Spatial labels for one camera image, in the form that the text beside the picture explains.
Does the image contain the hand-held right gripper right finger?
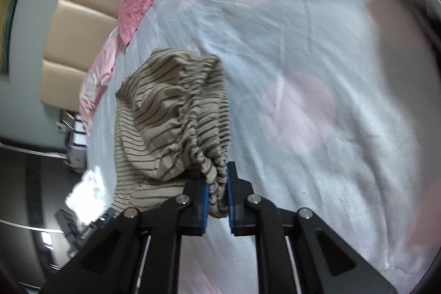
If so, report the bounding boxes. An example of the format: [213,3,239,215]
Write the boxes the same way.
[227,161,397,294]

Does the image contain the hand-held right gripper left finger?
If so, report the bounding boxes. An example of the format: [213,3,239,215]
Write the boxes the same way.
[41,177,211,294]

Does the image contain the brown striped pants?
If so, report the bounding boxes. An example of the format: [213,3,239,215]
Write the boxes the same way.
[112,47,232,220]

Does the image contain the white garment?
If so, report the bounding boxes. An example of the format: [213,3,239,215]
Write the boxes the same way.
[63,169,111,223]

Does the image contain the black sliding wardrobe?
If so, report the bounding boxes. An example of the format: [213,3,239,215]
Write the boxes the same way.
[0,138,114,288]

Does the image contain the white nightstand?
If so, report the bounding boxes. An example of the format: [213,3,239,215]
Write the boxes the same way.
[56,109,87,174]

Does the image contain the bed with pale sheet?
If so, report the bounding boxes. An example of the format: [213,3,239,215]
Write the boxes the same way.
[77,0,441,294]

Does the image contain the light pink pillow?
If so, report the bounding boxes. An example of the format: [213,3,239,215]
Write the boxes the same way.
[78,35,122,137]

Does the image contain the beige padded headboard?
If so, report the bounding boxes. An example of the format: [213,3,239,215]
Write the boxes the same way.
[41,0,153,113]

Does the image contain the framed wall painting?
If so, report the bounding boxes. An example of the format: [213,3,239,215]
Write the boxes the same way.
[0,0,27,75]

